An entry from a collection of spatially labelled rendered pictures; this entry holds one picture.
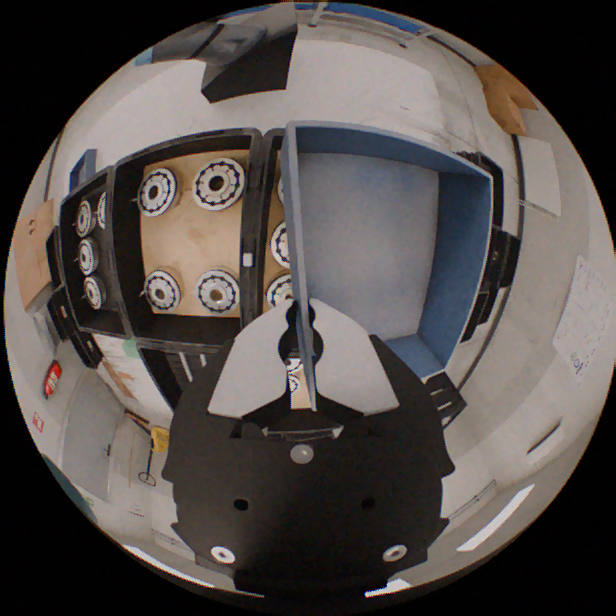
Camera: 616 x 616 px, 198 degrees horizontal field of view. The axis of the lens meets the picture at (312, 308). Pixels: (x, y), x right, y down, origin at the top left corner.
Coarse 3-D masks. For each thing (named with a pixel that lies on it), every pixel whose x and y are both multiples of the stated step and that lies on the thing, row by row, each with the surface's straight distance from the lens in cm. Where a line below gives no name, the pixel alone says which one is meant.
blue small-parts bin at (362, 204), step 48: (288, 144) 9; (336, 144) 14; (384, 144) 13; (432, 144) 13; (288, 192) 10; (336, 192) 16; (384, 192) 18; (432, 192) 21; (480, 192) 18; (288, 240) 14; (336, 240) 17; (384, 240) 18; (432, 240) 22; (480, 240) 18; (336, 288) 18; (384, 288) 20; (432, 288) 23; (384, 336) 24; (432, 336) 24
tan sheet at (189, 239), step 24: (192, 168) 44; (144, 216) 50; (168, 216) 46; (192, 216) 44; (216, 216) 42; (240, 216) 41; (144, 240) 51; (168, 240) 47; (192, 240) 44; (216, 240) 43; (144, 264) 53; (168, 264) 49; (192, 264) 46; (216, 264) 44; (192, 288) 48; (168, 312) 55; (192, 312) 52
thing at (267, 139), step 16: (272, 128) 32; (256, 176) 30; (256, 192) 30; (256, 208) 30; (256, 224) 30; (256, 240) 32; (256, 256) 32; (256, 272) 32; (256, 288) 34; (256, 304) 35
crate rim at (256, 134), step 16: (240, 128) 33; (256, 128) 32; (160, 144) 38; (176, 144) 36; (256, 144) 31; (128, 160) 42; (256, 160) 31; (112, 176) 45; (112, 192) 44; (112, 208) 44; (112, 224) 44; (240, 224) 31; (112, 240) 44; (240, 240) 31; (112, 256) 45; (240, 256) 32; (240, 272) 33; (240, 288) 34; (240, 304) 35; (128, 320) 50; (240, 320) 37
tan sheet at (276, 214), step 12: (276, 168) 40; (276, 180) 40; (276, 192) 40; (276, 204) 40; (276, 216) 40; (276, 264) 42; (264, 276) 43; (264, 288) 45; (264, 300) 46; (264, 312) 48
